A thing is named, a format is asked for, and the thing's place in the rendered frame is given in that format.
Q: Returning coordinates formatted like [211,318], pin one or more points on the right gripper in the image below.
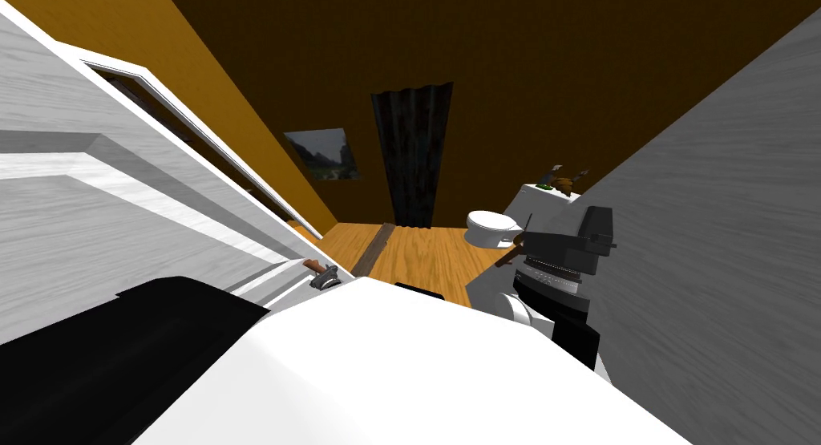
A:
[558,247]

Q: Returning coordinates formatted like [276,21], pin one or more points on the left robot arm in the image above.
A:
[109,361]

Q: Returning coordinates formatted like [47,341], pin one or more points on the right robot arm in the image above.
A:
[564,317]

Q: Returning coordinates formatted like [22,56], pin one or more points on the white toilet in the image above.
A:
[490,228]

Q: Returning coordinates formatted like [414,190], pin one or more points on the grey door leaf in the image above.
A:
[705,240]

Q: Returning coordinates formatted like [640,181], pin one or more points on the black curtain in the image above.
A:
[414,156]

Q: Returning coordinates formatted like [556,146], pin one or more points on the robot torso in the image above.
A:
[410,374]

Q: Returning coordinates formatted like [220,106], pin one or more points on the white panelled door leaf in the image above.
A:
[96,240]

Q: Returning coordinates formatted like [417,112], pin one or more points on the landscape picture on wall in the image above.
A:
[324,154]

